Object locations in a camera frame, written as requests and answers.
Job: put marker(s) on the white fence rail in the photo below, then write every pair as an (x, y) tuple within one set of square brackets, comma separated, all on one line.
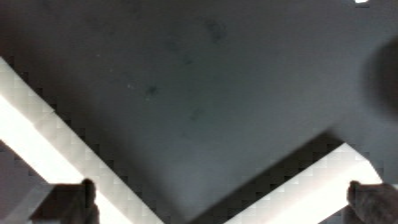
[(57, 154), (309, 197)]

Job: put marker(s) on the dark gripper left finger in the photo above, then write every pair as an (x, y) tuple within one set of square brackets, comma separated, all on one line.
[(59, 204)]

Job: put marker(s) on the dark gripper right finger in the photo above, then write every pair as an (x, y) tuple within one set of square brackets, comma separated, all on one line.
[(371, 204)]

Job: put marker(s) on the white right fence rail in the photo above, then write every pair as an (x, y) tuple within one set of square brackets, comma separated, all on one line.
[(309, 197)]

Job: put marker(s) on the white front fence rail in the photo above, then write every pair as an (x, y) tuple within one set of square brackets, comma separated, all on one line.
[(57, 154)]

